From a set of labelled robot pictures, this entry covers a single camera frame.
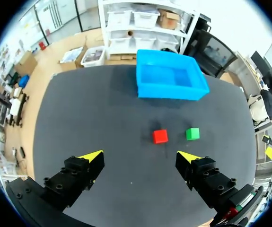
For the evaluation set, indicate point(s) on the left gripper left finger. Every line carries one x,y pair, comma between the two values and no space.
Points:
79,175

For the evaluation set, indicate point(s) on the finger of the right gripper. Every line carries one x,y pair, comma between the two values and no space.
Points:
266,138
270,152

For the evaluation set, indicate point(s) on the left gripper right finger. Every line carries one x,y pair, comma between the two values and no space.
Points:
204,175

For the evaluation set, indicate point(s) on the green cube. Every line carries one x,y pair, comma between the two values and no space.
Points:
192,133

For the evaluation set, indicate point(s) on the red cube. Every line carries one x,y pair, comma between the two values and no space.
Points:
160,136

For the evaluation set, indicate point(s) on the person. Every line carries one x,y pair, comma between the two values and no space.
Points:
269,101

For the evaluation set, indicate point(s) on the blue plastic bin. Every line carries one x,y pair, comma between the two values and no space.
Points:
170,75

